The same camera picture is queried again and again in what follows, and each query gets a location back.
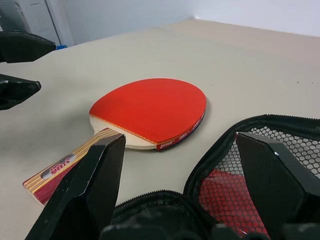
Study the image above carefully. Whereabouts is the white cabinet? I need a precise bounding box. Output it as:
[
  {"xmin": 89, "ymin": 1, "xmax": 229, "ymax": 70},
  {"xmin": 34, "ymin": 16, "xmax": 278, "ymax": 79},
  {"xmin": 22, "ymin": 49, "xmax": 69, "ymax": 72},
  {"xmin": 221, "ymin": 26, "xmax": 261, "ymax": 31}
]
[{"xmin": 0, "ymin": 0, "xmax": 61, "ymax": 47}]

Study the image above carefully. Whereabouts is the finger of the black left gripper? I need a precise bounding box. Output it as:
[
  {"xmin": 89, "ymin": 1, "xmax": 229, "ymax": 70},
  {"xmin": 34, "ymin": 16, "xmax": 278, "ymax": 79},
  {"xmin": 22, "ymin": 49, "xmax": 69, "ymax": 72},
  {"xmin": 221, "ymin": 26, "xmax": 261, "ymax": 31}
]
[
  {"xmin": 0, "ymin": 31, "xmax": 57, "ymax": 64},
  {"xmin": 0, "ymin": 73, "xmax": 42, "ymax": 112}
]

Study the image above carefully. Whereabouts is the red table tennis paddle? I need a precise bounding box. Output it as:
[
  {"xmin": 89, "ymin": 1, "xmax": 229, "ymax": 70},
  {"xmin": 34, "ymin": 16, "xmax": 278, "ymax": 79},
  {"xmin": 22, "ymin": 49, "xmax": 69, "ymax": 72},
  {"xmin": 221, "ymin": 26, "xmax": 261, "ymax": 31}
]
[{"xmin": 22, "ymin": 78, "xmax": 208, "ymax": 207}]

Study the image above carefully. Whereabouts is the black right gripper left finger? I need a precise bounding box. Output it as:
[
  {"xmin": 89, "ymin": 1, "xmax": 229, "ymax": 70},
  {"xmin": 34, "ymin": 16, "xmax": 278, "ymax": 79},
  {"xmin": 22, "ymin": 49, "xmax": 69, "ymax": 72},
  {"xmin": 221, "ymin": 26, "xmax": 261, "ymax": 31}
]
[{"xmin": 29, "ymin": 134, "xmax": 127, "ymax": 240}]

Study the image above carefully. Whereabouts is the red black-rimmed pouch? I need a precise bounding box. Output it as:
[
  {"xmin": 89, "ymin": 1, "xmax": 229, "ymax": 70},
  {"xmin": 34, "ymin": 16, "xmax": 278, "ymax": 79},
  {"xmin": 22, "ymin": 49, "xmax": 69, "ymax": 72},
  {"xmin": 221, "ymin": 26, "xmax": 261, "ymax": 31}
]
[{"xmin": 109, "ymin": 114, "xmax": 320, "ymax": 240}]

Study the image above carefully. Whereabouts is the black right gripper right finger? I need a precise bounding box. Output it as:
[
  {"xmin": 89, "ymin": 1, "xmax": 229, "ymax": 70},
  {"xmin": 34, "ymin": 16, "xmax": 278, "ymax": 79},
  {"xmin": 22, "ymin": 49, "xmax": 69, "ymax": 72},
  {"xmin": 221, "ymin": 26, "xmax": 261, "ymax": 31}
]
[{"xmin": 234, "ymin": 131, "xmax": 320, "ymax": 234}]

